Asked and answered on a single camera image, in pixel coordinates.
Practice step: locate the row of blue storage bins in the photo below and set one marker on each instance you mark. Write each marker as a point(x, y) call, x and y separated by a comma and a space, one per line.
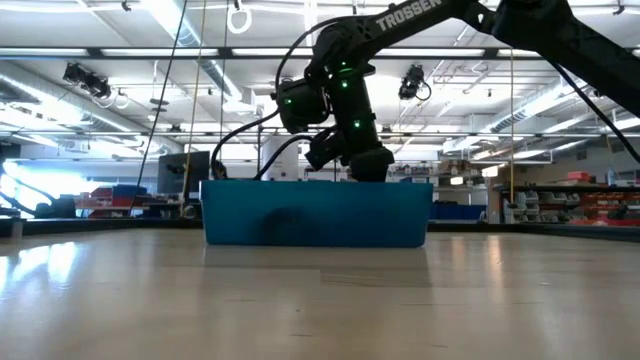
point(457, 212)

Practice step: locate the white pillar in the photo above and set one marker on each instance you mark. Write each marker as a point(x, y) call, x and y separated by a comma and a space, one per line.
point(285, 160)

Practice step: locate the blue plastic bin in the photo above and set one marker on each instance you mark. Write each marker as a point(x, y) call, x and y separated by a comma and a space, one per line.
point(315, 215)

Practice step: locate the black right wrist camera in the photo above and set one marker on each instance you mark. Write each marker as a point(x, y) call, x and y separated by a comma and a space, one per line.
point(325, 150)

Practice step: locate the shelf with red bins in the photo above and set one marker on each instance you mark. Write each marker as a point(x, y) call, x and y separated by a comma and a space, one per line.
point(575, 200)

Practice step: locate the black ceiling camera rig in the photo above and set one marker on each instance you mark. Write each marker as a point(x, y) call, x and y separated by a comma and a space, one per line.
point(87, 80)
point(412, 82)

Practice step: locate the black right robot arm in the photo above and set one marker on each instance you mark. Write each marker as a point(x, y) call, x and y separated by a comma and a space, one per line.
point(550, 30)

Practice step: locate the black monitor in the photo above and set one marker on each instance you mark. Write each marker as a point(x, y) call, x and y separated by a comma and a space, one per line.
point(182, 175)

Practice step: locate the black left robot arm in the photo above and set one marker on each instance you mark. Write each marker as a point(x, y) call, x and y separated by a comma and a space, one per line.
point(62, 207)

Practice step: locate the black aluminium table frame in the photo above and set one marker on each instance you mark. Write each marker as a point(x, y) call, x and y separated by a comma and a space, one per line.
point(100, 226)

